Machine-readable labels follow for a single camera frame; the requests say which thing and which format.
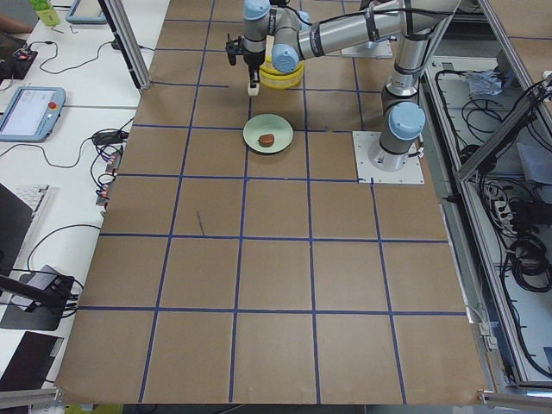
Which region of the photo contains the mint green plate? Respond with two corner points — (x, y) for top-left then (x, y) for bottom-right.
(242, 114), (294, 154)

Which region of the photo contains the black camera stand base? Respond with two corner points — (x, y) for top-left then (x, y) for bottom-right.
(1, 266), (76, 331)

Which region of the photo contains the brown bun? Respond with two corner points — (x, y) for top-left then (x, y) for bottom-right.
(258, 134), (275, 147)

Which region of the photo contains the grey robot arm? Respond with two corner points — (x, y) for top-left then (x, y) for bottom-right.
(225, 0), (459, 173)

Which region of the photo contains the black laptop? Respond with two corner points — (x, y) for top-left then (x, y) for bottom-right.
(0, 185), (33, 276)

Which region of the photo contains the blue teach pendant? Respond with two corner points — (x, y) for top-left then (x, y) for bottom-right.
(1, 86), (66, 143)

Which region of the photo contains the black cable bundle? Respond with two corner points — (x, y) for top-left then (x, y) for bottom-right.
(456, 68), (552, 389)

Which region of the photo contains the white keyboard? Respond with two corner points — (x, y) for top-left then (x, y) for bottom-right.
(14, 184), (57, 219)

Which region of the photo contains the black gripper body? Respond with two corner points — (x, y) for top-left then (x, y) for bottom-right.
(225, 34), (266, 73)

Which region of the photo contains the yellow rimmed steamer layer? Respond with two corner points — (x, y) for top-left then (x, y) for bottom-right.
(265, 36), (304, 74)
(260, 66), (304, 90)

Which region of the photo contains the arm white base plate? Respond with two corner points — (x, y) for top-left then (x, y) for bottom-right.
(352, 131), (424, 185)
(341, 36), (395, 60)

